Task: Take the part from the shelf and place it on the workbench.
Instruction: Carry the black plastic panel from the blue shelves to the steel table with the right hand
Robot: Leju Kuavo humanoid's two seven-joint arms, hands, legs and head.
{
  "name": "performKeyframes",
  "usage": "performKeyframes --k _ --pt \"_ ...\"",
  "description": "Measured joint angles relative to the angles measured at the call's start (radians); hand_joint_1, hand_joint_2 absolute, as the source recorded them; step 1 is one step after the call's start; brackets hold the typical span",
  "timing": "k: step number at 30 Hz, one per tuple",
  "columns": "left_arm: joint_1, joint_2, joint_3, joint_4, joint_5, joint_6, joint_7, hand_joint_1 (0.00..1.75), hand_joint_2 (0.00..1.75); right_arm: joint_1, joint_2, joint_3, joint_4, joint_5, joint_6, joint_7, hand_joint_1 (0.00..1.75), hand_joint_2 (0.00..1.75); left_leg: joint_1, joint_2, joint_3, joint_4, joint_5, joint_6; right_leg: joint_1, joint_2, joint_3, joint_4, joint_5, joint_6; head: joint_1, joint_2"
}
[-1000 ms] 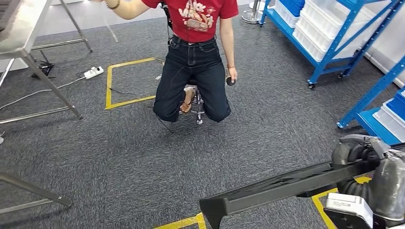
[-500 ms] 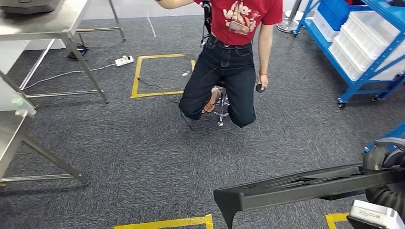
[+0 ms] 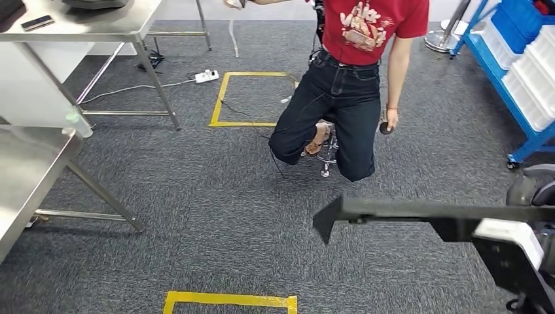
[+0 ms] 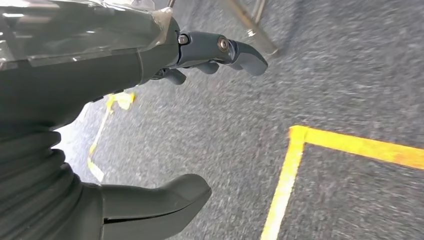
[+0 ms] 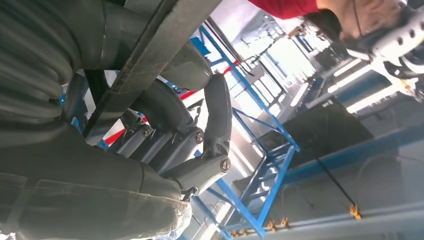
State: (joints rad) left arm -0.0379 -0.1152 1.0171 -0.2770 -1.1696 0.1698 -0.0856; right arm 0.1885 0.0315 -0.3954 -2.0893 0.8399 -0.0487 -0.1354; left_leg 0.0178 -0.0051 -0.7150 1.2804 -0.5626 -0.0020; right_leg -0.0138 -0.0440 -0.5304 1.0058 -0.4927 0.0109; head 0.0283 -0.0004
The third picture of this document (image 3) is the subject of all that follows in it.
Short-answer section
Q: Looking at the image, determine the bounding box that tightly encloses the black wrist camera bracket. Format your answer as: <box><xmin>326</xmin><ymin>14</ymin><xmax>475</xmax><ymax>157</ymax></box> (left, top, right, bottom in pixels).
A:
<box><xmin>428</xmin><ymin>217</ymin><xmax>555</xmax><ymax>314</ymax></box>

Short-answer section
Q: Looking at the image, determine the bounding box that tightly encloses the black plastic panel part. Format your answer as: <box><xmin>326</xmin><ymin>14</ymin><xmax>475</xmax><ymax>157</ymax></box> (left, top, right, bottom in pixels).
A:
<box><xmin>312</xmin><ymin>195</ymin><xmax>555</xmax><ymax>246</ymax></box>

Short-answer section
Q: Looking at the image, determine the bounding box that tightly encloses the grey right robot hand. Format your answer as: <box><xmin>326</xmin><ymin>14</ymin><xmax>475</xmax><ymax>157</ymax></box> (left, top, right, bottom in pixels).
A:
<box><xmin>506</xmin><ymin>164</ymin><xmax>555</xmax><ymax>278</ymax></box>

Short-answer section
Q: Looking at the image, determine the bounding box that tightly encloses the black smartphone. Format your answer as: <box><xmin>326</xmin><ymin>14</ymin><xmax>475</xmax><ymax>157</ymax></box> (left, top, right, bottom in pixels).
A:
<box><xmin>20</xmin><ymin>14</ymin><xmax>56</xmax><ymax>33</ymax></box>

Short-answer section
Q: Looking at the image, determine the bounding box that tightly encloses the white power cable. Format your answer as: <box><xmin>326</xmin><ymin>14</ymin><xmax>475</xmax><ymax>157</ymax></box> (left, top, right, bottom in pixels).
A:
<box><xmin>80</xmin><ymin>78</ymin><xmax>198</xmax><ymax>105</ymax></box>

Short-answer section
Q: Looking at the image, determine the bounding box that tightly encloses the chrome stanchion base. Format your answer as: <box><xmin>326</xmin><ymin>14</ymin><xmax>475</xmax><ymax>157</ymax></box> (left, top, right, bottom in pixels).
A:
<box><xmin>423</xmin><ymin>0</ymin><xmax>473</xmax><ymax>54</ymax></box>

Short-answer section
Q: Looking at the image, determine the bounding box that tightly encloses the white panel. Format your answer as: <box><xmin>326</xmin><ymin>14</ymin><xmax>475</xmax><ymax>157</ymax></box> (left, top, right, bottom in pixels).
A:
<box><xmin>0</xmin><ymin>42</ymin><xmax>95</xmax><ymax>139</ymax></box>

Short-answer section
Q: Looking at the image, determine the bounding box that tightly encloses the blue steel shelf rack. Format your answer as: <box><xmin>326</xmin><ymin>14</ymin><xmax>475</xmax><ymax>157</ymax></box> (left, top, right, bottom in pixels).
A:
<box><xmin>448</xmin><ymin>0</ymin><xmax>555</xmax><ymax>171</ymax></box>

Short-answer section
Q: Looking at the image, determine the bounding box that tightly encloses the white power strip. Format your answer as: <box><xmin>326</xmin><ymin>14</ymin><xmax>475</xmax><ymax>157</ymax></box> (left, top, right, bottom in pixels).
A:
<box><xmin>194</xmin><ymin>69</ymin><xmax>221</xmax><ymax>84</ymax></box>

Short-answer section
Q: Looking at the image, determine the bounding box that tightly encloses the black bag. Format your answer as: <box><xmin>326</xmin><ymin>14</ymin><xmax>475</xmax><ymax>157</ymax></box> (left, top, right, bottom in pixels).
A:
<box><xmin>0</xmin><ymin>0</ymin><xmax>27</xmax><ymax>34</ymax></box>

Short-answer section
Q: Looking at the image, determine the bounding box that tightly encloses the person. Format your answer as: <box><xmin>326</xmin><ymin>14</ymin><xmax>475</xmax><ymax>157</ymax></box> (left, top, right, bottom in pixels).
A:
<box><xmin>223</xmin><ymin>0</ymin><xmax>430</xmax><ymax>183</ymax></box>

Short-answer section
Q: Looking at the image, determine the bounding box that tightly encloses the stainless steel workbench table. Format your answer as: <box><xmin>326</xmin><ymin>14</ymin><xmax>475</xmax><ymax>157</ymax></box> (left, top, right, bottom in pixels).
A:
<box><xmin>0</xmin><ymin>126</ymin><xmax>146</xmax><ymax>266</ymax></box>

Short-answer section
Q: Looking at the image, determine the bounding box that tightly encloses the dark round item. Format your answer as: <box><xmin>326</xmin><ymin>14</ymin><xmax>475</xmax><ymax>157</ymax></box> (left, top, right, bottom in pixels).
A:
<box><xmin>60</xmin><ymin>0</ymin><xmax>131</xmax><ymax>11</ymax></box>

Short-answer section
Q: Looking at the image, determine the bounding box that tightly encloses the blue plastic crate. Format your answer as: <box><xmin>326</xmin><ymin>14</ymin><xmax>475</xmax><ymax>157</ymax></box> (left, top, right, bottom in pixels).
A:
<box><xmin>491</xmin><ymin>0</ymin><xmax>548</xmax><ymax>55</ymax></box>

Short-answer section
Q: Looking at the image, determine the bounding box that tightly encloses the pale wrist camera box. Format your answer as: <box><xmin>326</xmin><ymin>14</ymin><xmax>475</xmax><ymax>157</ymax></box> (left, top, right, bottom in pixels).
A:
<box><xmin>471</xmin><ymin>218</ymin><xmax>546</xmax><ymax>272</ymax></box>

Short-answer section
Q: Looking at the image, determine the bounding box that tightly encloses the yellow floor tape square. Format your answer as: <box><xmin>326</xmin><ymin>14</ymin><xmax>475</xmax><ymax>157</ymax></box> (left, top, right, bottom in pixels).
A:
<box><xmin>162</xmin><ymin>290</ymin><xmax>298</xmax><ymax>314</ymax></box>
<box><xmin>208</xmin><ymin>71</ymin><xmax>301</xmax><ymax>128</ymax></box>

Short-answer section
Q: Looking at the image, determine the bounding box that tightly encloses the black router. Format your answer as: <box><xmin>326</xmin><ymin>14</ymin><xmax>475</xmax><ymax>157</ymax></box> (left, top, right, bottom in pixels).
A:
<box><xmin>135</xmin><ymin>48</ymin><xmax>166</xmax><ymax>73</ymax></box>

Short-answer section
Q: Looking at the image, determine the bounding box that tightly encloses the chrome stool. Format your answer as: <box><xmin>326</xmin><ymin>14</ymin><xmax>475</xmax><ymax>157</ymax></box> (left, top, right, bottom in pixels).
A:
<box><xmin>313</xmin><ymin>123</ymin><xmax>344</xmax><ymax>179</ymax></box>

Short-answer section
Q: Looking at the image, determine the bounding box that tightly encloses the person's left hand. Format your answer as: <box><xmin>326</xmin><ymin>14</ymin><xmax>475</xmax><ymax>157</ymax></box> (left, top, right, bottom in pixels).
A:
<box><xmin>385</xmin><ymin>107</ymin><xmax>400</xmax><ymax>131</ymax></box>

